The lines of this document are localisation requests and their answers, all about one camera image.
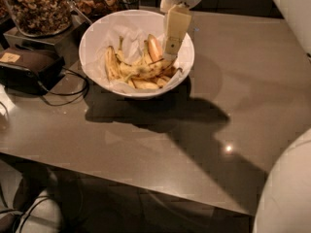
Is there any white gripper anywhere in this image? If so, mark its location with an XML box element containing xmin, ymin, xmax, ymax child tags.
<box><xmin>160</xmin><ymin>0</ymin><xmax>201</xmax><ymax>60</ymax></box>

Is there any spotted top banana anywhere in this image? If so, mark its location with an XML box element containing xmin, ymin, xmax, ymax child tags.
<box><xmin>120</xmin><ymin>59</ymin><xmax>174</xmax><ymax>79</ymax></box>

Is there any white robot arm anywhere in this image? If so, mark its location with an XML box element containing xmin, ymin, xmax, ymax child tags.
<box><xmin>200</xmin><ymin>0</ymin><xmax>311</xmax><ymax>233</ymax></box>

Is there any white paper bowl liner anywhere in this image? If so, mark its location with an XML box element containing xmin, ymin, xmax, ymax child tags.
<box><xmin>85</xmin><ymin>16</ymin><xmax>191</xmax><ymax>94</ymax></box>

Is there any white bowl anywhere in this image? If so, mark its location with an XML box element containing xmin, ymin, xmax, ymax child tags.
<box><xmin>78</xmin><ymin>9</ymin><xmax>195</xmax><ymax>100</ymax></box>

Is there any bottom yellow banana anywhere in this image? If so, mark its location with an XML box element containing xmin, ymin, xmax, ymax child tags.
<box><xmin>132</xmin><ymin>79</ymin><xmax>159</xmax><ymax>89</ymax></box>

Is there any yellow banana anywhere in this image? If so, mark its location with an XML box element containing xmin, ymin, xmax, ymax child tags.
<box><xmin>105</xmin><ymin>46</ymin><xmax>120</xmax><ymax>81</ymax></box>
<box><xmin>132</xmin><ymin>79</ymin><xmax>159</xmax><ymax>89</ymax></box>

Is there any left yellow banana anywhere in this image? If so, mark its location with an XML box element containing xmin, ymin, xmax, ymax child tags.
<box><xmin>105</xmin><ymin>46</ymin><xmax>120</xmax><ymax>81</ymax></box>

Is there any pink-orange fruit piece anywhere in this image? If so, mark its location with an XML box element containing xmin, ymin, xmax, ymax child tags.
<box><xmin>148</xmin><ymin>34</ymin><xmax>163</xmax><ymax>62</ymax></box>

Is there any metal tray stand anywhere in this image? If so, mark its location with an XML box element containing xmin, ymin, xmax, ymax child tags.
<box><xmin>4</xmin><ymin>15</ymin><xmax>89</xmax><ymax>67</ymax></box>

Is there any glass jar of nuts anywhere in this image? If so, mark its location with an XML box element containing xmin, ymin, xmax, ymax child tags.
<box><xmin>4</xmin><ymin>0</ymin><xmax>72</xmax><ymax>38</ymax></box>

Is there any black brown card terminal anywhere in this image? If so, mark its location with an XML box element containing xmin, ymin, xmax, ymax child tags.
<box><xmin>0</xmin><ymin>48</ymin><xmax>65</xmax><ymax>95</ymax></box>

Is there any white stool seat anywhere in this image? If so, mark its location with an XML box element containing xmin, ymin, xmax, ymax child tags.
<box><xmin>15</xmin><ymin>190</ymin><xmax>62</xmax><ymax>233</ymax></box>

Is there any black cable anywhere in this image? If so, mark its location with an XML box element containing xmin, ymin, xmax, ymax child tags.
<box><xmin>38</xmin><ymin>67</ymin><xmax>90</xmax><ymax>108</ymax></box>

